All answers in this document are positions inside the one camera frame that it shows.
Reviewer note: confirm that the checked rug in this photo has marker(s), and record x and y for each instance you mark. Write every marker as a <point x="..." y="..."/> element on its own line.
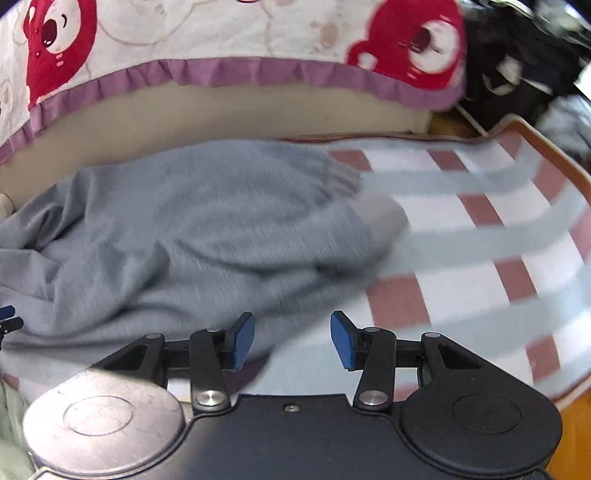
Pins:
<point x="461" y="230"/>

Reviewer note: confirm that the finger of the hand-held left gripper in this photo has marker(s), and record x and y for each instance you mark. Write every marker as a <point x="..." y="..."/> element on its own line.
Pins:
<point x="10" y="324"/>

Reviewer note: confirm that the grey sweatpants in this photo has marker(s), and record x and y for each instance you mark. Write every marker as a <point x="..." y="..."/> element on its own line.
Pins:
<point x="184" y="230"/>

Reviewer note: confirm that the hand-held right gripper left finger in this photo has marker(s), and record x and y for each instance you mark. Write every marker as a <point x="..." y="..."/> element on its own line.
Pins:
<point x="242" y="339"/>

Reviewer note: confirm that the red printed quilt purple ruffle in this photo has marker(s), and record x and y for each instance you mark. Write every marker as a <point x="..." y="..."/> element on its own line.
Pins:
<point x="184" y="27"/>

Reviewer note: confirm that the light green cloth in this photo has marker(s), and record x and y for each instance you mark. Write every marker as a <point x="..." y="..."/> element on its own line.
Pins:
<point x="11" y="429"/>

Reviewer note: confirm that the white folded garment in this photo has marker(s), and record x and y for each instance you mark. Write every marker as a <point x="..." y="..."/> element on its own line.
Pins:
<point x="4" y="205"/>

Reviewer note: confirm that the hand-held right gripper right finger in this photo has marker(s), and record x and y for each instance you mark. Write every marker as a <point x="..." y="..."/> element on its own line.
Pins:
<point x="344" y="341"/>

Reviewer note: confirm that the dark clothes pile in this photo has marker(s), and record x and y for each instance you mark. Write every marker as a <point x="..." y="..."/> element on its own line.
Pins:
<point x="508" y="46"/>

